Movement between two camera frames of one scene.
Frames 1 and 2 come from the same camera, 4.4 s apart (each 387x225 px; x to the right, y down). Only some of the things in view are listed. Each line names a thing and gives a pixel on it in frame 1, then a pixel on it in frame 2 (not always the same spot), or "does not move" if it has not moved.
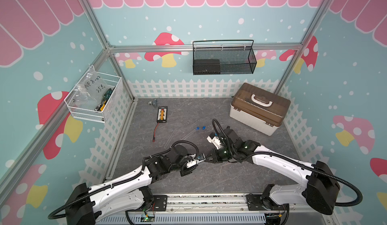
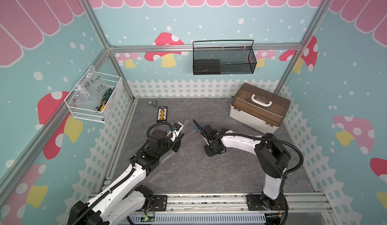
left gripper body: x=182 y=168 to x=169 y=144
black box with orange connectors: x=162 y=114 does not move
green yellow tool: x=106 y=96 does not move
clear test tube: x=188 y=134 does not move
